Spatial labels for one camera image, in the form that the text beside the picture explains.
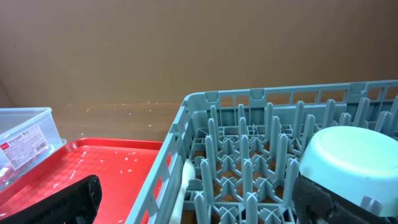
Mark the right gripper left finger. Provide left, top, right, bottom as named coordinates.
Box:
left=1, top=175, right=103, bottom=224

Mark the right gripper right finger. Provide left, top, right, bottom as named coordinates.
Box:
left=292, top=175, right=392, bottom=224

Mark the light green bowl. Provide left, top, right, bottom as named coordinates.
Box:
left=299, top=126, right=397, bottom=217

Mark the white plastic spoon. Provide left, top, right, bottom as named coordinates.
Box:
left=169, top=159, right=195, bottom=224

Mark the grey dishwasher rack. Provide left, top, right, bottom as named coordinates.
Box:
left=127, top=80, right=397, bottom=223

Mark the red plastic tray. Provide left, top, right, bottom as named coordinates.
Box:
left=1, top=138, right=162, bottom=223

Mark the clear plastic bin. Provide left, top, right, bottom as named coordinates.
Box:
left=1, top=107, right=66, bottom=191

